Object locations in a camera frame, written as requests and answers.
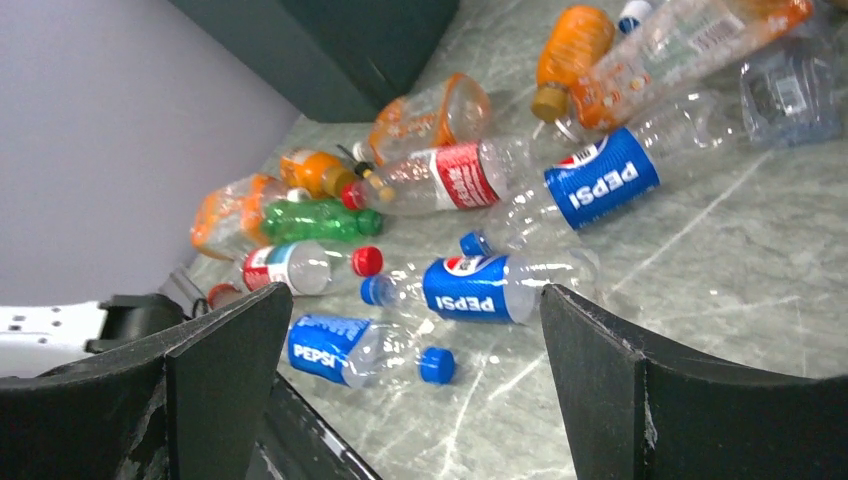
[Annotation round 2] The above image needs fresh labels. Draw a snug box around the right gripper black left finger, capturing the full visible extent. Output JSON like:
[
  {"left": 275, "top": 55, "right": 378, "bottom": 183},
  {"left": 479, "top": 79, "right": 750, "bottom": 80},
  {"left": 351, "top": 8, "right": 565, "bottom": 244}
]
[{"left": 1, "top": 283, "right": 293, "bottom": 479}]

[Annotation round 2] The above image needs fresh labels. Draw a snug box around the green plastic bottle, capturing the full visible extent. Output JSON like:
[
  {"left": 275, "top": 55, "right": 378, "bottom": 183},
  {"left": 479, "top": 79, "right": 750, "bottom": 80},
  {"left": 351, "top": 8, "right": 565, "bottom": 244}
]
[{"left": 260, "top": 199, "right": 384, "bottom": 245}]

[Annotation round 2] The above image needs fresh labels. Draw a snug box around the clear orange crushed bottle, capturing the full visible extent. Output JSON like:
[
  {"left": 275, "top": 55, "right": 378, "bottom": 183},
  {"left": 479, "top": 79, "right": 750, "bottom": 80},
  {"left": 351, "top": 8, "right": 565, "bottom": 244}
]
[{"left": 351, "top": 72, "right": 491, "bottom": 165}]

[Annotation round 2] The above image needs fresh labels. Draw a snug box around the red label Coke bottle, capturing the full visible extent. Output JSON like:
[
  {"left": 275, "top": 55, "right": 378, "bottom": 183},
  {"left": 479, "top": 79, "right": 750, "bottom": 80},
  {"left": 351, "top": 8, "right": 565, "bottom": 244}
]
[{"left": 206, "top": 240, "right": 384, "bottom": 308}]

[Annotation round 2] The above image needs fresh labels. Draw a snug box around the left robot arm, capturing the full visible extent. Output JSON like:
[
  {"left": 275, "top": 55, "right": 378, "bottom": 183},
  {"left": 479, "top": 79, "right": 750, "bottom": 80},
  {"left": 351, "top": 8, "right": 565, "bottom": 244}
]
[{"left": 1, "top": 293, "right": 188, "bottom": 378}]

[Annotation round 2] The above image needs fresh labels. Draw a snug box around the flattened orange-label bottle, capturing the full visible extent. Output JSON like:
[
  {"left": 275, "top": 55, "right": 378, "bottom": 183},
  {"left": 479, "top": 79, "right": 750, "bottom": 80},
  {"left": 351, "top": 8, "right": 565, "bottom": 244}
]
[{"left": 190, "top": 174, "right": 312, "bottom": 260}]

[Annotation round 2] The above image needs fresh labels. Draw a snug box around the red label clear bottle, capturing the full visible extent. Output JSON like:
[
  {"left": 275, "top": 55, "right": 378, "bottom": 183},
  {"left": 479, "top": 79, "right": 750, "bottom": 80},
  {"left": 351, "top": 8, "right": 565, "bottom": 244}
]
[{"left": 340, "top": 136, "right": 534, "bottom": 217}]

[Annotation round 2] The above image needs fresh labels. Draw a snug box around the dark green trash bin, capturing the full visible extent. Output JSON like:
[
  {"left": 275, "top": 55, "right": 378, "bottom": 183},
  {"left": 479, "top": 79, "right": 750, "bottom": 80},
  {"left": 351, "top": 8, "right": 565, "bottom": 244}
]
[{"left": 174, "top": 0, "right": 460, "bottom": 123}]

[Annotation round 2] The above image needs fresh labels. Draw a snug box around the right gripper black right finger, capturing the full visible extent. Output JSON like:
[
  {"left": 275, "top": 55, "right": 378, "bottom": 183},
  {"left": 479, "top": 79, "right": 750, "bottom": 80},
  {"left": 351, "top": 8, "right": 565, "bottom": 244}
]
[{"left": 540, "top": 284, "right": 847, "bottom": 479}]

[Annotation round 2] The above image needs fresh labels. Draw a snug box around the small screwdriver on table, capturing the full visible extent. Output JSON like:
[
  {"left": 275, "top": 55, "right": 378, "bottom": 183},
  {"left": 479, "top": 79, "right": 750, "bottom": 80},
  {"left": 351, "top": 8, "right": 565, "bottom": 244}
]
[{"left": 335, "top": 142, "right": 396, "bottom": 202}]

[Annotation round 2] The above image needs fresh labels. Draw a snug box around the pepsi bottle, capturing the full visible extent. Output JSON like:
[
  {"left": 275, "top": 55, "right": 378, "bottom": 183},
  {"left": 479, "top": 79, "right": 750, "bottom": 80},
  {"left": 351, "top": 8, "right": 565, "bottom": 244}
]
[
  {"left": 459, "top": 90, "right": 747, "bottom": 255},
  {"left": 282, "top": 314, "right": 457, "bottom": 389},
  {"left": 359, "top": 250, "right": 601, "bottom": 326}
]

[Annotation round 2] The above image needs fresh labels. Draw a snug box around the blue label water bottle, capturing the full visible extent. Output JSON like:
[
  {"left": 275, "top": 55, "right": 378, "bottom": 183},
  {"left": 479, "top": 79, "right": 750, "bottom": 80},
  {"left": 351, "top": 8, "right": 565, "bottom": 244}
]
[{"left": 617, "top": 0, "right": 659, "bottom": 35}]

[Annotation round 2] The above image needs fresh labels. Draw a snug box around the crushed clear blue bottle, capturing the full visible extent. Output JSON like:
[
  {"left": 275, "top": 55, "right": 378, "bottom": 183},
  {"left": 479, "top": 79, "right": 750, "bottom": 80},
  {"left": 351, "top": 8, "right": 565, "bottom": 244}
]
[{"left": 739, "top": 36, "right": 842, "bottom": 148}]

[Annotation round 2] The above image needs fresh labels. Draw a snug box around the orange drink bottle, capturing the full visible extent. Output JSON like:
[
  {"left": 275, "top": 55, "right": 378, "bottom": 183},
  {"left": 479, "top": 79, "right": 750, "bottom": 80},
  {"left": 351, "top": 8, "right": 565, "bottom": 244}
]
[{"left": 279, "top": 148, "right": 359, "bottom": 198}]

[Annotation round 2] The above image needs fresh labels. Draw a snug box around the clear orange-label bottle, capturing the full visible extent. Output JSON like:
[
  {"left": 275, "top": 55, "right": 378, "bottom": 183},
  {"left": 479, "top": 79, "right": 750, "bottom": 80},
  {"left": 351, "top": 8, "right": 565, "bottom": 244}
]
[{"left": 555, "top": 1, "right": 814, "bottom": 143}]

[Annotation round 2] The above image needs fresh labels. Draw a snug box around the small orange juice bottle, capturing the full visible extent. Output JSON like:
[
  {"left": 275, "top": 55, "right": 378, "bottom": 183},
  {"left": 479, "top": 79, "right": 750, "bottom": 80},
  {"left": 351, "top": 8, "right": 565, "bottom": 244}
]
[{"left": 531, "top": 5, "right": 616, "bottom": 123}]

